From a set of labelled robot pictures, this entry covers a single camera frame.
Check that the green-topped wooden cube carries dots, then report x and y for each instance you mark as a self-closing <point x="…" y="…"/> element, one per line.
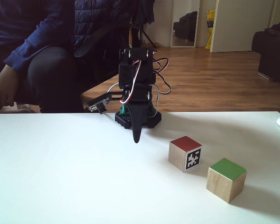
<point x="225" y="184"/>

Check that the person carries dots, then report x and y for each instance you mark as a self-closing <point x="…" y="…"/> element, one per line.
<point x="49" y="77"/>

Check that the red-topped wooden cube with tags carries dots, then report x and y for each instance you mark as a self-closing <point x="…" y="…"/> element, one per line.
<point x="177" y="156"/>

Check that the yellow bag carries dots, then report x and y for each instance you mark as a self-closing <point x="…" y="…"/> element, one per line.
<point x="210" y="28"/>

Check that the black stand legs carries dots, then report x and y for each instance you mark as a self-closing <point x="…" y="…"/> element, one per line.
<point x="146" y="36"/>

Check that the black sofa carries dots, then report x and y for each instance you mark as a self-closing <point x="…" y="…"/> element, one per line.
<point x="273" y="56"/>

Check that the dark quilted jacket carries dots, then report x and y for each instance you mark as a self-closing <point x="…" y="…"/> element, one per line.
<point x="100" y="21"/>

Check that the white-framed standing mirror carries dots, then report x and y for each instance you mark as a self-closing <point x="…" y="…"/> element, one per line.
<point x="185" y="23"/>

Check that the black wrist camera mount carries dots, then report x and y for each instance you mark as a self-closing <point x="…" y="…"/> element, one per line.
<point x="98" y="104"/>

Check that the white door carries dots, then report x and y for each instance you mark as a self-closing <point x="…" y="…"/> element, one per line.
<point x="242" y="25"/>

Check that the person's right hand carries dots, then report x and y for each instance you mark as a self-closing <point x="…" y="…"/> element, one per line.
<point x="3" y="91"/>

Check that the green table clamp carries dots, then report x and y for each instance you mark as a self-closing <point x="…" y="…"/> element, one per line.
<point x="123" y="110"/>

